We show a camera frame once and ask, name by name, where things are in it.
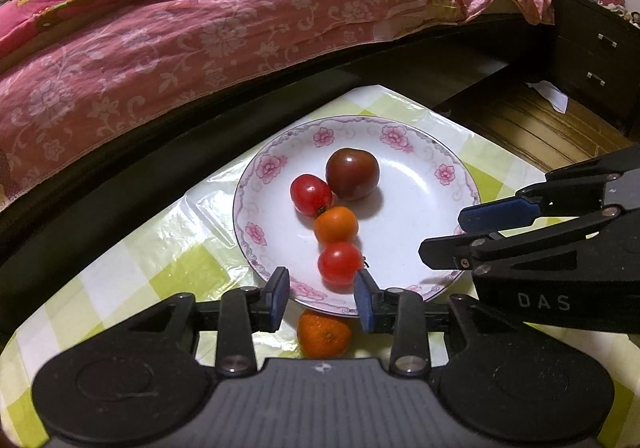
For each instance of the large dark red tomato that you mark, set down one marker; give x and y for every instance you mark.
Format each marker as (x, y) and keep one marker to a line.
(352, 173)

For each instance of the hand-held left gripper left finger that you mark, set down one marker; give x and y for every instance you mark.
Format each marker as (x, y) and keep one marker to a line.
(278, 300)

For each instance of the pink floral bed sheet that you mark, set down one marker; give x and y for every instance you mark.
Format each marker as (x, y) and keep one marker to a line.
(175, 43)

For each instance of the orange mandarin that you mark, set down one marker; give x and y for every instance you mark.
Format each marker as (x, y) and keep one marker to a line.
(324, 335)

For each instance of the orange cherry tomato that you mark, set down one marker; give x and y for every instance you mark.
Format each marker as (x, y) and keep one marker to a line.
(336, 225)

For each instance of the white floral-rimmed plate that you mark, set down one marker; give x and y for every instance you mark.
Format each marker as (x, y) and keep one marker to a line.
(420, 188)

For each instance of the dark wooden bed frame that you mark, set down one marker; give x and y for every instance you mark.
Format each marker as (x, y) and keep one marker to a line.
(150, 151)

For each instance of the green checkered tablecloth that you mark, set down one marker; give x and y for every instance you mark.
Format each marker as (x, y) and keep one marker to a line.
(150, 268)

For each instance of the red cherry tomato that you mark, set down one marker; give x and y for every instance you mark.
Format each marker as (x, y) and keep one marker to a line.
(339, 264)
(309, 194)

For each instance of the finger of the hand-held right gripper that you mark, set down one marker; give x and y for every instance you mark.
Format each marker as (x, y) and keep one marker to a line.
(530, 238)
(500, 215)

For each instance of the white paper scrap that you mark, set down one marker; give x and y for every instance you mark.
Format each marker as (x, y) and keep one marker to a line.
(550, 96)

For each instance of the dark wooden nightstand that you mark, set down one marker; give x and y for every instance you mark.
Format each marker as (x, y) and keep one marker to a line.
(595, 53)

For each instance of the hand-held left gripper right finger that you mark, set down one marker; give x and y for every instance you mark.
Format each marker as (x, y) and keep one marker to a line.
(364, 303)

